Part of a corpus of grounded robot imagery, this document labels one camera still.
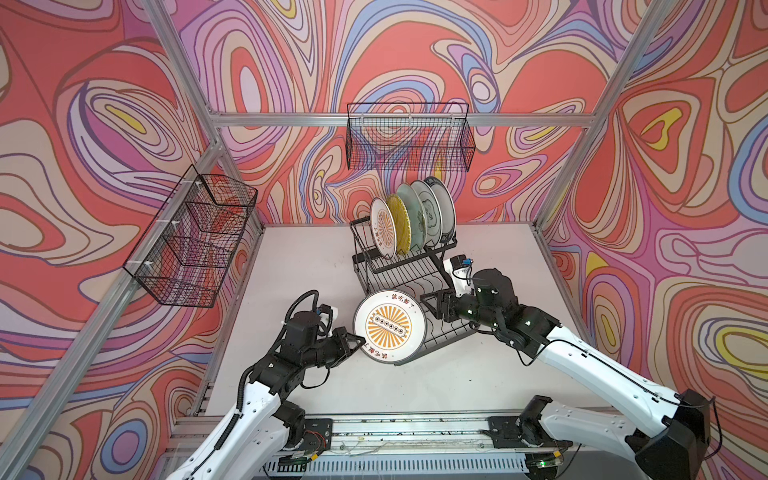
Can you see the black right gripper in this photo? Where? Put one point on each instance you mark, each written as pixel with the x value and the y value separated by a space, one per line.
pixel 447 300

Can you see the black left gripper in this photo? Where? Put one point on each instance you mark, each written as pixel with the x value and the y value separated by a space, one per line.
pixel 342 351

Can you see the black metal dish rack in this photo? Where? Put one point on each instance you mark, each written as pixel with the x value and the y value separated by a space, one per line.
pixel 416 273

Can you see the large orange sunburst plate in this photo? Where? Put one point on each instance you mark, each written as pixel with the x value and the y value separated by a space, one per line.
pixel 393 325

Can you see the pale green flower plate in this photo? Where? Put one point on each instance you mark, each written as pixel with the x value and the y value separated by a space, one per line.
pixel 416 215

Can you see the yellow green woven bamboo tray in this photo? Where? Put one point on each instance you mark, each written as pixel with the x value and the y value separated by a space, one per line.
pixel 402 223

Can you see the white plate with clover emblem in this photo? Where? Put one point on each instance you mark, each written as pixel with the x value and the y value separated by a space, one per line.
pixel 433 217

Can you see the green rimmed white plate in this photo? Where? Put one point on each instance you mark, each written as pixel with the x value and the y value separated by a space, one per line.
pixel 446 205

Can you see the small orange sunburst plate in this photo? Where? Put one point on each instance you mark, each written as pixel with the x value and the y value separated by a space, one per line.
pixel 383 228

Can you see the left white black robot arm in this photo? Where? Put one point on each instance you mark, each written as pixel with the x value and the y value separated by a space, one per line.
pixel 258 396

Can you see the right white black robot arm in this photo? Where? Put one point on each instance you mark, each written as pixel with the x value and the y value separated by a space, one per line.
pixel 665 433

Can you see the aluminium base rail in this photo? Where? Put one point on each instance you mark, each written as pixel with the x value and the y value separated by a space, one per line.
pixel 416 444

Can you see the black wire basket back wall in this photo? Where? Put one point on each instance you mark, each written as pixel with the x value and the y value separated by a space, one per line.
pixel 414 136

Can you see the black wire basket wall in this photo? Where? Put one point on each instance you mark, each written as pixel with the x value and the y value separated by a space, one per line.
pixel 414 136
pixel 201 225

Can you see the black wire basket left wall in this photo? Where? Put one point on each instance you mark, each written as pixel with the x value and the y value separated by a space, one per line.
pixel 201 225

